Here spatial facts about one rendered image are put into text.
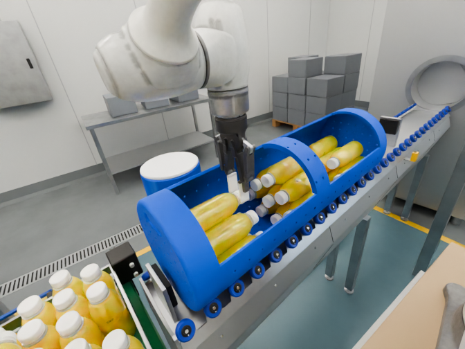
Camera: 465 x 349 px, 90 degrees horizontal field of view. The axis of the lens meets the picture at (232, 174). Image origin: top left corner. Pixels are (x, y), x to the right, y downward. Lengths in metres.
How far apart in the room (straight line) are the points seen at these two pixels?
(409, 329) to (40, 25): 3.90
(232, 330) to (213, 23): 0.69
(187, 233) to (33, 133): 3.57
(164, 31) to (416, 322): 0.58
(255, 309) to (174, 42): 0.65
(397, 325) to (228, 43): 0.55
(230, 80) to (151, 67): 0.17
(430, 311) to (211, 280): 0.38
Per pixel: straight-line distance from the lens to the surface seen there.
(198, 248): 0.47
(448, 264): 0.65
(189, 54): 0.40
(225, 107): 0.51
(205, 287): 0.51
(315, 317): 1.75
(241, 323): 0.73
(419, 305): 0.56
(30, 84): 3.63
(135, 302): 0.81
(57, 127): 3.91
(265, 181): 0.71
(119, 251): 0.81
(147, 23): 0.39
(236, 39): 0.50
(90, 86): 3.85
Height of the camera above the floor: 1.50
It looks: 29 degrees down
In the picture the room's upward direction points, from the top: 7 degrees counter-clockwise
